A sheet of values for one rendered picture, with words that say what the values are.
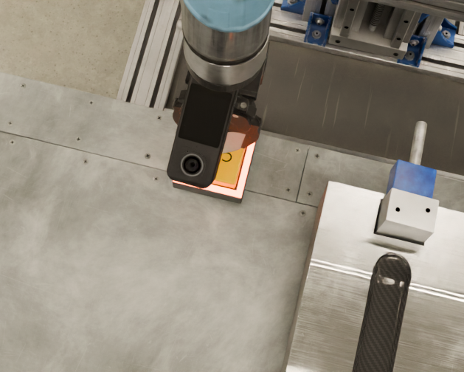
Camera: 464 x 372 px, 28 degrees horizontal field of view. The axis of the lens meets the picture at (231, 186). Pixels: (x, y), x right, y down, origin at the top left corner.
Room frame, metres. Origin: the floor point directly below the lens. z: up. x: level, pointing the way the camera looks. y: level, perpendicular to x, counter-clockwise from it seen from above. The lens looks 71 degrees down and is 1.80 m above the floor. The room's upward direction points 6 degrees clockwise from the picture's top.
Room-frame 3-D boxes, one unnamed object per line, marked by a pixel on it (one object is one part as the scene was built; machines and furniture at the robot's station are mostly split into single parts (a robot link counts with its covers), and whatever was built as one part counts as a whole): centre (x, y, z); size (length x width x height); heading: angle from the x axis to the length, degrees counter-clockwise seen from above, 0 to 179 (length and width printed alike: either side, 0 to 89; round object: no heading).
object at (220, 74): (0.38, 0.02, 1.07); 0.08 x 0.08 x 0.05
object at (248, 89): (0.39, 0.02, 0.98); 0.09 x 0.08 x 0.12; 172
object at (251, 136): (0.36, 0.00, 0.93); 0.05 x 0.02 x 0.09; 82
